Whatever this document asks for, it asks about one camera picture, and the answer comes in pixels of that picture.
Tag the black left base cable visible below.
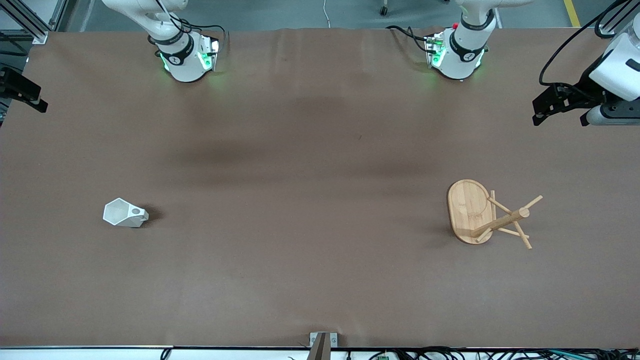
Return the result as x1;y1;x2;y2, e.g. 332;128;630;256
386;25;432;57

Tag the black cable bundle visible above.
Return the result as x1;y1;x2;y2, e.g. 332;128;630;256
345;346;640;360

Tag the black right base cable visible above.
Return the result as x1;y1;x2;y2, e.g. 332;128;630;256
177;19;230;53

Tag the aluminium frame post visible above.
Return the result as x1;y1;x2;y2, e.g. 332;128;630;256
597;0;640;39
0;0;78;45

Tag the brown table cover sheet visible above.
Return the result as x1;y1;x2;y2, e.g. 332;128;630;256
0;27;640;349

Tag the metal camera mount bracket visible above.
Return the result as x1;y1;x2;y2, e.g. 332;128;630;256
309;331;339;360

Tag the black base cable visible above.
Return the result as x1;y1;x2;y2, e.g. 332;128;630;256
386;25;432;57
177;19;230;53

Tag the white faceted cup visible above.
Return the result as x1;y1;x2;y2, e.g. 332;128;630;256
102;198;150;229

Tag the wooden cup rack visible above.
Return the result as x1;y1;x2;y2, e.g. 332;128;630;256
446;179;544;250

